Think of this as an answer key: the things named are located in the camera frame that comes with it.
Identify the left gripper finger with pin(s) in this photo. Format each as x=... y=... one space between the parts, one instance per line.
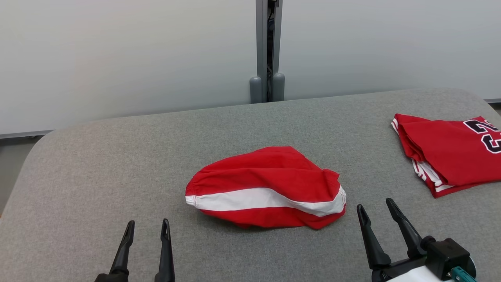
x=166 y=258
x=123 y=250

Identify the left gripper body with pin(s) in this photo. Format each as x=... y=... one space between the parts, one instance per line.
x=113 y=278

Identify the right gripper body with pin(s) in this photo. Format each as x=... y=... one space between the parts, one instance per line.
x=407 y=274

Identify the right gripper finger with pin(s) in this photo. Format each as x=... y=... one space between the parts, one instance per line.
x=409 y=237
x=372 y=246

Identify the red jersey with dark number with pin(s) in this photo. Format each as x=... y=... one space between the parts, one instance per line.
x=450 y=156

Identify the red shorts with white stripe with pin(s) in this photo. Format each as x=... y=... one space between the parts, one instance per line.
x=266 y=168

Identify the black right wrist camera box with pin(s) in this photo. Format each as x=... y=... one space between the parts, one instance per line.
x=448 y=256

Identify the grey metal partition post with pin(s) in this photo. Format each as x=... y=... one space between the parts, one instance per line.
x=260 y=47

